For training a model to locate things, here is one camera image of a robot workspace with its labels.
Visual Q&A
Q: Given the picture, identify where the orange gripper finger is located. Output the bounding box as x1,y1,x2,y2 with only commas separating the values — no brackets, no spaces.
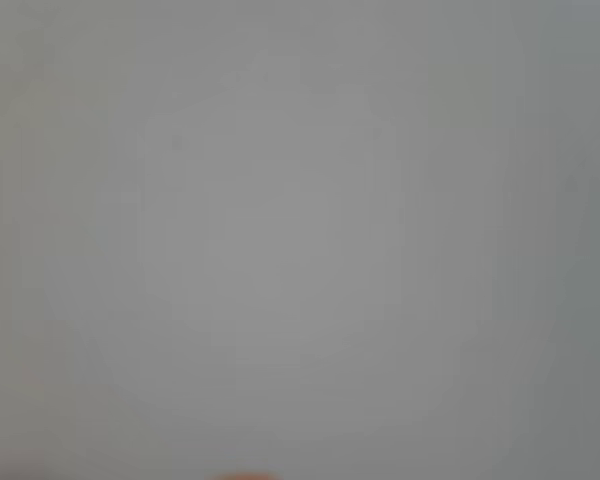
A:
213,469,282,480

